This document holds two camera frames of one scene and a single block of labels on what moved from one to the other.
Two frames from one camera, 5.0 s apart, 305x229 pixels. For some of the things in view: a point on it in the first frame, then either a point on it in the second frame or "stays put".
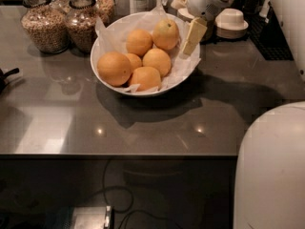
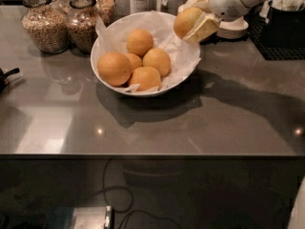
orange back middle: x=138 y=42 stays put
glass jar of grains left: x=44 y=24 stays put
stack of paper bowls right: x=230 y=24 stays put
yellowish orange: x=166 y=34 → x=185 y=20
